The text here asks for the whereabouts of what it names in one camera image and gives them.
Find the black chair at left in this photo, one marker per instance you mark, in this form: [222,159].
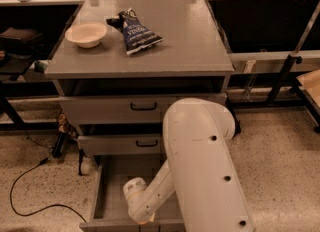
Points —
[19,49]

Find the orange fruit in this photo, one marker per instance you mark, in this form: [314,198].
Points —
[142,223]

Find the grey middle drawer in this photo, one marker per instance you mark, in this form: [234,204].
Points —
[121,144]

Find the black metal stand leg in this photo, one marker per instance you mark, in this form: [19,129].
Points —
[283,74]

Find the grey drawer cabinet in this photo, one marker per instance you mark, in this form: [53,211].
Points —
[191,59]

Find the grey open bottom drawer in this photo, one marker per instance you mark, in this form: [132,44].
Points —
[109,210]

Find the dark blue chip bag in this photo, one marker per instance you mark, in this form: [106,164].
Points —
[136,36]

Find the grey top drawer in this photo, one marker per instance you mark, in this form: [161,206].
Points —
[123,109]

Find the white bowl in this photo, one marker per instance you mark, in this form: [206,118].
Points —
[87,34]

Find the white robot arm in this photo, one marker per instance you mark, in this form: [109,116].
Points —
[198,170]

